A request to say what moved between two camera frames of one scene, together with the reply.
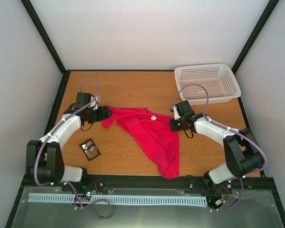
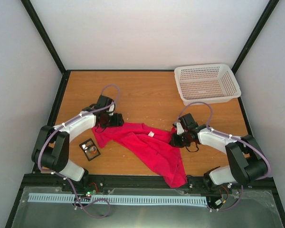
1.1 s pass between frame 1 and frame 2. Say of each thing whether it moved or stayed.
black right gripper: moved
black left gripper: moved
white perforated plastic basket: stayed
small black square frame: stayed
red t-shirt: moved
